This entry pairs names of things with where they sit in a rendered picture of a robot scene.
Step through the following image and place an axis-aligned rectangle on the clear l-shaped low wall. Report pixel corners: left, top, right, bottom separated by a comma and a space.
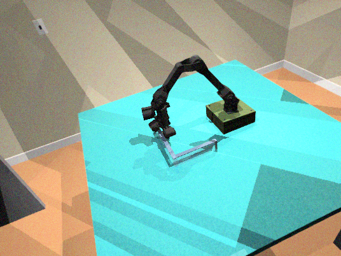
156, 132, 217, 167

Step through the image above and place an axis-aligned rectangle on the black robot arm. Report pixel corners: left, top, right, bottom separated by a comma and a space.
141, 55, 239, 132

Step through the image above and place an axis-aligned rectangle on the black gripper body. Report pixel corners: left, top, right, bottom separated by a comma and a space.
155, 115, 176, 138

